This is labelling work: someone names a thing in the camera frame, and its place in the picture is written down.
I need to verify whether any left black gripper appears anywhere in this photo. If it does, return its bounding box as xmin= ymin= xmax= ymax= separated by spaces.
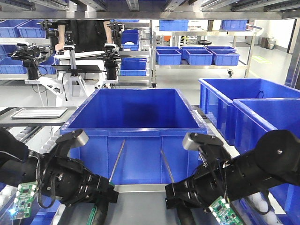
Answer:
xmin=38 ymin=156 xmax=119 ymax=206

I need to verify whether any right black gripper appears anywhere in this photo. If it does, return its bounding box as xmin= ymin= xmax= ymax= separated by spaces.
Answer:
xmin=165 ymin=164 xmax=237 ymax=210

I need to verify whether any green-black screwdriver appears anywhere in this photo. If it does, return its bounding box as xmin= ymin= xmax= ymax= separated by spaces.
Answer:
xmin=87 ymin=140 xmax=125 ymax=225
xmin=160 ymin=149 xmax=195 ymax=225

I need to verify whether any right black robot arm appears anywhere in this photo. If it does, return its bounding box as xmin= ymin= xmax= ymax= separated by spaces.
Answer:
xmin=165 ymin=130 xmax=300 ymax=209

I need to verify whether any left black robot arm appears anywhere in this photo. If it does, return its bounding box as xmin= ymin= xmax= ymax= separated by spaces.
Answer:
xmin=0 ymin=129 xmax=119 ymax=206

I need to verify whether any silver metal tray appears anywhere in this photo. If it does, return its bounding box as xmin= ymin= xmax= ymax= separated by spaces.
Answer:
xmin=11 ymin=107 xmax=67 ymax=120

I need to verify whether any right green circuit board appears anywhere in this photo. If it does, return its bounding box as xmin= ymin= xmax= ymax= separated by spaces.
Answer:
xmin=209 ymin=196 xmax=243 ymax=225

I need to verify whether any green circuit board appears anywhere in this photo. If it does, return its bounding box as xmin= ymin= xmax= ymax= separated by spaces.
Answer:
xmin=9 ymin=181 xmax=37 ymax=220
xmin=209 ymin=196 xmax=243 ymax=225

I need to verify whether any large blue plastic bin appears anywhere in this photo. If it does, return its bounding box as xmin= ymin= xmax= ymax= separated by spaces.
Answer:
xmin=60 ymin=89 xmax=207 ymax=185

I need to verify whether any left green circuit board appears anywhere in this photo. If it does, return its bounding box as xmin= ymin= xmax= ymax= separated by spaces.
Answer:
xmin=9 ymin=181 xmax=37 ymax=220

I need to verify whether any blue bin right rear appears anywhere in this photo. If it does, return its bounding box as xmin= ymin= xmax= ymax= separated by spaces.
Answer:
xmin=199 ymin=78 xmax=300 ymax=153

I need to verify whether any blue bin right front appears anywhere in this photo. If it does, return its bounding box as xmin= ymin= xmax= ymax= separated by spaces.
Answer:
xmin=233 ymin=98 xmax=300 ymax=225

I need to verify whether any white robot station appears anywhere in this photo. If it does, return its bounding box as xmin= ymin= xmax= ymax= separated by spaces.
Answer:
xmin=10 ymin=20 xmax=125 ymax=104

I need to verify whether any person in black shirt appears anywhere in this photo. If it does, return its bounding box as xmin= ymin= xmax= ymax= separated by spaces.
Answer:
xmin=55 ymin=19 xmax=113 ymax=53

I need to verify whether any metal shelf rack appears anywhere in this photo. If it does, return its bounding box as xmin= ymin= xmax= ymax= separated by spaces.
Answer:
xmin=0 ymin=0 xmax=300 ymax=20

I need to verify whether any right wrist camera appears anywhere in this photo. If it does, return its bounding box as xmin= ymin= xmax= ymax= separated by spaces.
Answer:
xmin=182 ymin=133 xmax=223 ymax=151

